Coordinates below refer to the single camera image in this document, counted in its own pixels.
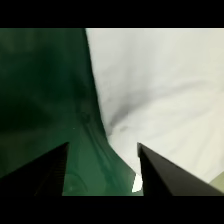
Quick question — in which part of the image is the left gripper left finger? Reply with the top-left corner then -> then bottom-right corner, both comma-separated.
0,141 -> 70,197

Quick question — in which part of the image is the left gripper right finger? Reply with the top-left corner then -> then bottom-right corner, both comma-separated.
137,142 -> 224,197

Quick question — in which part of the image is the white shirt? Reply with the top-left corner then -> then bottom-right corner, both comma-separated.
85,27 -> 224,194

